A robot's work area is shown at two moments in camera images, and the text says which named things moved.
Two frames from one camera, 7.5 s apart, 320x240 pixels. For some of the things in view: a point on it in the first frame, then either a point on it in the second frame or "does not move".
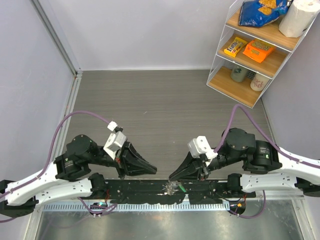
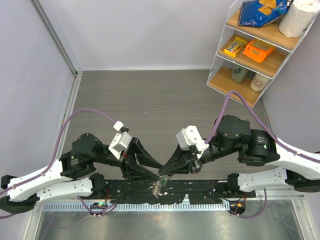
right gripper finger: x=189 y=160 to x=178 y=154
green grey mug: x=238 y=74 does not move
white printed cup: x=258 y=82 does not move
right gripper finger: x=193 y=174 to x=182 y=166
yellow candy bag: x=236 y=44 does not move
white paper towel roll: x=301 y=15 does not move
